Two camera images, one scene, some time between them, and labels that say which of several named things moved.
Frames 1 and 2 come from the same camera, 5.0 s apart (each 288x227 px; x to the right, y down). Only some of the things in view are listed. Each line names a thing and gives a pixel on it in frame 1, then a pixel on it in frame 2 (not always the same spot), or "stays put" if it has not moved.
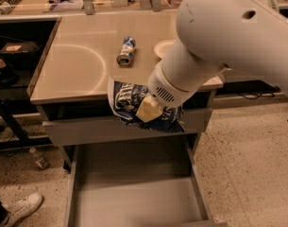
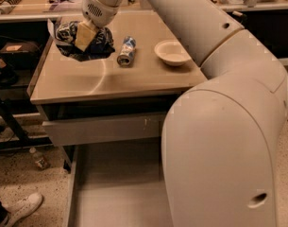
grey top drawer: x=79 y=130 stays put
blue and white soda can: x=127 y=52 stays put
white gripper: x=163 y=90 -> x=97 y=12
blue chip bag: x=126 y=99 -> x=63 y=36
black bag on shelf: x=20 y=51 stays put
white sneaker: x=22 y=208 stays put
